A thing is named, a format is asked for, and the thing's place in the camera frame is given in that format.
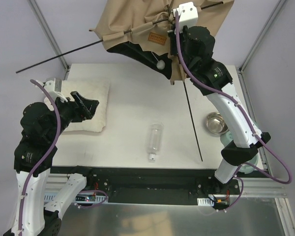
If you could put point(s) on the circuit board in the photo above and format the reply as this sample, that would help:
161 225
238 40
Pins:
211 202
92 199

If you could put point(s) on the white pompom toy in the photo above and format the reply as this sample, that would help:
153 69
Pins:
160 65

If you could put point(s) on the clear plastic bottle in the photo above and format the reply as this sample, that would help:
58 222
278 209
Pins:
154 139

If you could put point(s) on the white fluffy cushion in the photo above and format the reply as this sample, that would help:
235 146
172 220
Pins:
89 89

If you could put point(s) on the beige pet tent fabric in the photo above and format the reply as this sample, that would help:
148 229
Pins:
126 28

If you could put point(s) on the right aluminium frame post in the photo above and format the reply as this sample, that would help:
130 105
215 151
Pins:
263 33

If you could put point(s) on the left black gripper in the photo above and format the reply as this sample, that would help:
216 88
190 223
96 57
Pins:
76 105

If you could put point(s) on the steel pet bowl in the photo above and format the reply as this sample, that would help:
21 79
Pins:
215 123

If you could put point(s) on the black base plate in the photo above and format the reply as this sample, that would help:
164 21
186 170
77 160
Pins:
159 186

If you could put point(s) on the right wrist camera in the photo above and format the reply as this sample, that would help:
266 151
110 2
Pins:
187 13

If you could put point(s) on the aluminium frame post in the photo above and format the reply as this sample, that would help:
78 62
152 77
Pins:
263 33
45 27

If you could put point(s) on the right circuit board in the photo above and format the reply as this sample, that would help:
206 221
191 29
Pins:
211 202

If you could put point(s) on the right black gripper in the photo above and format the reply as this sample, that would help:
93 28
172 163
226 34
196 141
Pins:
172 45

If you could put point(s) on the left aluminium frame post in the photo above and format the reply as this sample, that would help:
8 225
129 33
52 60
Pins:
45 27

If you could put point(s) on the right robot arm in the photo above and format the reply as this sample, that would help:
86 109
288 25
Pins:
217 85

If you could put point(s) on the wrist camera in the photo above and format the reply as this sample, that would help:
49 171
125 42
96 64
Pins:
187 13
53 87

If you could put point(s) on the green double pet bowl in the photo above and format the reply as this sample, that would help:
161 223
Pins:
238 155

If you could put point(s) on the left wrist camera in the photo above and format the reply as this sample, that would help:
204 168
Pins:
53 87

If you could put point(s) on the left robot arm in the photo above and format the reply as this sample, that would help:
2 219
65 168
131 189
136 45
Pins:
33 161

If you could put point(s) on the left circuit board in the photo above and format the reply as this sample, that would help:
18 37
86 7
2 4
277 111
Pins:
92 199

